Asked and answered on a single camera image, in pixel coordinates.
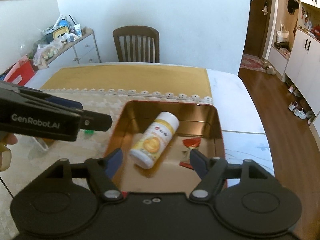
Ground red candy wrapper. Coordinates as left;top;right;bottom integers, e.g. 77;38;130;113
179;137;202;167

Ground white tote bag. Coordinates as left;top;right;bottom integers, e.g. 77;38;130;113
276;24;290;43

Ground cream quilted lace cloth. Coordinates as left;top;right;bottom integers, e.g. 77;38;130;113
0;87;213;200

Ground wooden chair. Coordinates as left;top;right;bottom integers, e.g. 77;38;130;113
112;26;160;63

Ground beige slippers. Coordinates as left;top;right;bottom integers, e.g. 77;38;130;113
261;61;277;75

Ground person's left hand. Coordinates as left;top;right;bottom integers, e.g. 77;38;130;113
0;133;18;172

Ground red tin box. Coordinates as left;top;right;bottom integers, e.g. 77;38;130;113
103;100;228;193

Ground black hat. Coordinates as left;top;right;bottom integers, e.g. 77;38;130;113
287;0;300;14

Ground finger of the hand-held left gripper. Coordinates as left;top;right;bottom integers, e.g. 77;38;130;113
79;109;112;132
0;81;84;113

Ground brown door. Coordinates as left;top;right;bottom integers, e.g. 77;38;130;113
243;0;278;57

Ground white yellow bottle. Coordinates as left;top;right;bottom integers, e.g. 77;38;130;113
129;112;180;170

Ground yellow tablecloth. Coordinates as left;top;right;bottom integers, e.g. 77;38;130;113
40;64;213;100

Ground white sneakers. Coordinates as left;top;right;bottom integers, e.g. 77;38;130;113
288;101;307;119

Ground patterned door rug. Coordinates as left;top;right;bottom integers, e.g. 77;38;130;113
239;55;267;73

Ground clear plastic bag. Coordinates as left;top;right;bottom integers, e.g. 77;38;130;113
33;42;63;66

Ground white tall cabinet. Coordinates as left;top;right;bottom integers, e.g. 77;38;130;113
284;0;320;98

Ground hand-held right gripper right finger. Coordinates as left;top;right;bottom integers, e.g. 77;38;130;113
189;148;270;202

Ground red paper bag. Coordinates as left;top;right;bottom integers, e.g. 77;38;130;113
3;56;35;87

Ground white low bench cabinet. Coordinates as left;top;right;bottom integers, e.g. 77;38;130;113
268;42;292;82

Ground white drawer cabinet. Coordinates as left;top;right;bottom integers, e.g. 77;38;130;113
44;28;102;69

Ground teal yellow container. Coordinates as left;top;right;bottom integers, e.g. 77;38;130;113
46;21;71;43

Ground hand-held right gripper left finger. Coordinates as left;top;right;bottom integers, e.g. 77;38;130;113
47;148;124;202

